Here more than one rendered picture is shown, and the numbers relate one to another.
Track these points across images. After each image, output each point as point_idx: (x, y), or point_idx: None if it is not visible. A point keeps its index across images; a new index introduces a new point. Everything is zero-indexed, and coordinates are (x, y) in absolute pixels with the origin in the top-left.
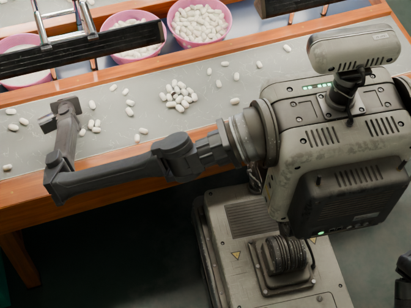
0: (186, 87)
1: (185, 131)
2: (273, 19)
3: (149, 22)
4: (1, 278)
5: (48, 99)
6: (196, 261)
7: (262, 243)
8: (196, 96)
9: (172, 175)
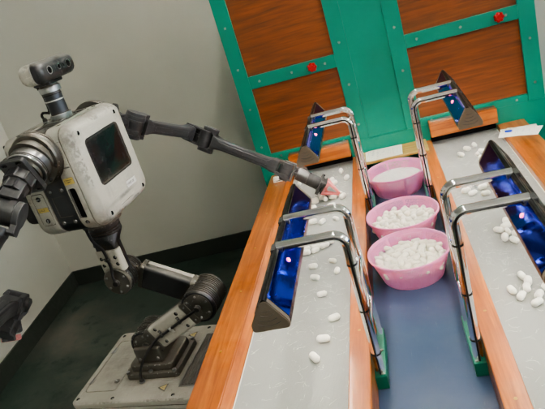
0: (322, 250)
1: (137, 114)
2: (419, 336)
3: (303, 142)
4: None
5: (350, 190)
6: None
7: (181, 339)
8: (304, 251)
9: None
